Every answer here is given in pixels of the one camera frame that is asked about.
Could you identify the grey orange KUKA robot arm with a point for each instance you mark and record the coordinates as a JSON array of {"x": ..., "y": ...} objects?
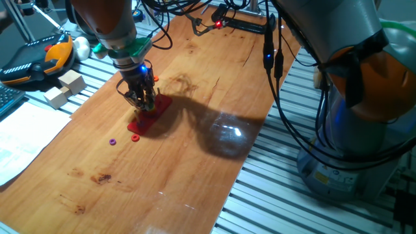
[{"x": 325, "y": 26}]

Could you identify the medium wooden cube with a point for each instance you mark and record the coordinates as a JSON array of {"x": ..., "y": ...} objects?
[{"x": 55, "y": 97}]

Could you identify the black orange teach pendant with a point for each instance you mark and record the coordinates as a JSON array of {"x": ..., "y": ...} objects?
[{"x": 29, "y": 61}]

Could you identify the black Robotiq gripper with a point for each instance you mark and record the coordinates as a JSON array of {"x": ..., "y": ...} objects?
[{"x": 138, "y": 79}]

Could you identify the large wooden cube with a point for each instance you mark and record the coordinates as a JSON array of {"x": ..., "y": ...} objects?
[{"x": 73, "y": 81}]

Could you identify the glossy wooden board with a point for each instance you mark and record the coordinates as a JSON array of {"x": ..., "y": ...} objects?
[{"x": 146, "y": 182}]

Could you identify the red Hanoi base with pegs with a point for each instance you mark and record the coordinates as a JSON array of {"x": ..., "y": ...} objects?
[{"x": 164, "y": 102}]

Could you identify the small wooden block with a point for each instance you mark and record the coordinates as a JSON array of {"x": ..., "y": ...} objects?
[{"x": 66, "y": 91}]

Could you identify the white rounded figurine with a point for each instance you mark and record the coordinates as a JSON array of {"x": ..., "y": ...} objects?
[{"x": 82, "y": 48}]

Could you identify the black computer keyboard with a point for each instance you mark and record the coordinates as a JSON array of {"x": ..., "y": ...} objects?
[{"x": 8, "y": 99}]

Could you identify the black C-clamp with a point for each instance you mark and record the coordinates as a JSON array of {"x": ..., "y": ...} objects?
[{"x": 243, "y": 26}]

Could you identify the metal tripod stand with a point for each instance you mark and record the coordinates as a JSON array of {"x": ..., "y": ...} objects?
[{"x": 22, "y": 22}]

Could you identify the small black round gadget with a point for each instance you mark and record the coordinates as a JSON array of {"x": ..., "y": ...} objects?
[{"x": 139, "y": 16}]

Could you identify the white paper sheet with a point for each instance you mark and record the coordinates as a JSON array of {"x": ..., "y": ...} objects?
[{"x": 26, "y": 139}]

